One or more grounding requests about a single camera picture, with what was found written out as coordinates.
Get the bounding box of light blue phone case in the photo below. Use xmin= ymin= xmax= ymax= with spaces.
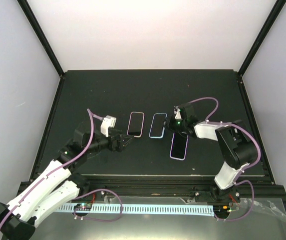
xmin=149 ymin=112 xmax=168 ymax=140

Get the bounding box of lavender phone case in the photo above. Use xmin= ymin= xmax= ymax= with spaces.
xmin=169 ymin=132 xmax=189 ymax=161

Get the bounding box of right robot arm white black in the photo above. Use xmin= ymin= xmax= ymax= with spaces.
xmin=163 ymin=103 xmax=261 ymax=202

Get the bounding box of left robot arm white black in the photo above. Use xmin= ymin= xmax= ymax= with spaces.
xmin=0 ymin=121 xmax=133 ymax=240

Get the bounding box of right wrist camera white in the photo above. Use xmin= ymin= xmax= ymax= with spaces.
xmin=174 ymin=106 xmax=182 ymax=124

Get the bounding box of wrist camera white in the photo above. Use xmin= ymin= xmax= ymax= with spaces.
xmin=174 ymin=106 xmax=182 ymax=124
xmin=100 ymin=115 xmax=117 ymax=137

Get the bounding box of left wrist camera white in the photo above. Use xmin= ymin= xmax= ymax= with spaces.
xmin=100 ymin=115 xmax=117 ymax=137

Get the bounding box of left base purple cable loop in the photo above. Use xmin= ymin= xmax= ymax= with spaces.
xmin=73 ymin=188 xmax=123 ymax=222

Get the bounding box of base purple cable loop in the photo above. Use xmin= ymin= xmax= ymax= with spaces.
xmin=214 ymin=179 xmax=255 ymax=223
xmin=73 ymin=188 xmax=123 ymax=222

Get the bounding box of white slotted cable duct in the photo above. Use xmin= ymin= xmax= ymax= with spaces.
xmin=56 ymin=203 xmax=214 ymax=217

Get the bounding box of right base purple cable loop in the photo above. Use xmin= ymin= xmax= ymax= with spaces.
xmin=214 ymin=179 xmax=255 ymax=223

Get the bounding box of right black frame post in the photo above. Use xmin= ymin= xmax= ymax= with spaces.
xmin=238 ymin=0 xmax=286 ymax=76

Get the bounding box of black frame post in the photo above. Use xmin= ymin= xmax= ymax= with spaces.
xmin=238 ymin=0 xmax=286 ymax=76
xmin=17 ymin=0 xmax=65 ymax=77

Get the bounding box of left black frame post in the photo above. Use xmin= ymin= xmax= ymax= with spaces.
xmin=17 ymin=0 xmax=65 ymax=77

